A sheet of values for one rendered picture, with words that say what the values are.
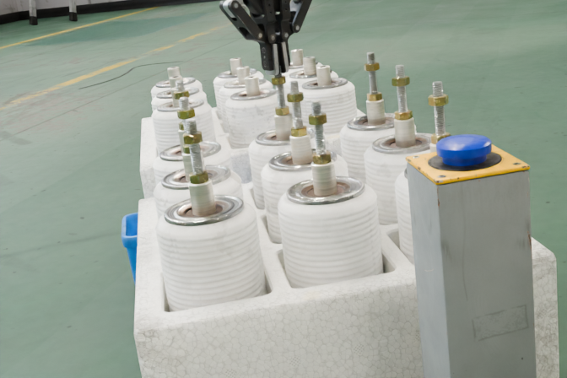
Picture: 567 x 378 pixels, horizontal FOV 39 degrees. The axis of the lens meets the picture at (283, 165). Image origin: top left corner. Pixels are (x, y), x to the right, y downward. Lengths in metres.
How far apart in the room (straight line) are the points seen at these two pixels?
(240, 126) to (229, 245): 0.56
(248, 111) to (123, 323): 0.37
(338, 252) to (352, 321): 0.06
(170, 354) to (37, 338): 0.48
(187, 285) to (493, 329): 0.28
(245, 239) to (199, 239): 0.04
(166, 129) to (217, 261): 0.55
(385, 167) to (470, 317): 0.30
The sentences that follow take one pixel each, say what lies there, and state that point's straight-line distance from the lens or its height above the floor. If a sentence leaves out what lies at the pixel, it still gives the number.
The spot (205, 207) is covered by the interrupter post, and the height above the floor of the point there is 0.26.
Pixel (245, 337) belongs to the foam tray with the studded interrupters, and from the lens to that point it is 0.72.
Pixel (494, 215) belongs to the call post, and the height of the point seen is 0.28.
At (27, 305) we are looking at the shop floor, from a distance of 1.29.
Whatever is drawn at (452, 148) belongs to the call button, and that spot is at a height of 0.33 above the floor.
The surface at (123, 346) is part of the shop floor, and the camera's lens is 1.09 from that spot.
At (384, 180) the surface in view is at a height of 0.22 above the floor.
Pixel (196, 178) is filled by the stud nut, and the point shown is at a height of 0.29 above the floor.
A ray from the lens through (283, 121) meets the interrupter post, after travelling 0.97.
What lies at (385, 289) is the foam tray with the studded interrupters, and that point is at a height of 0.18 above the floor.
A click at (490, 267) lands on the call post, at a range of 0.60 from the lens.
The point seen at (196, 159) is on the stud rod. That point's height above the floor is 0.30.
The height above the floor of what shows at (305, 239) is 0.22.
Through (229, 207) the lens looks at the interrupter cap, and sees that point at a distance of 0.75.
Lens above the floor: 0.49
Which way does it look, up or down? 16 degrees down
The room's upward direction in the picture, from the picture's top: 7 degrees counter-clockwise
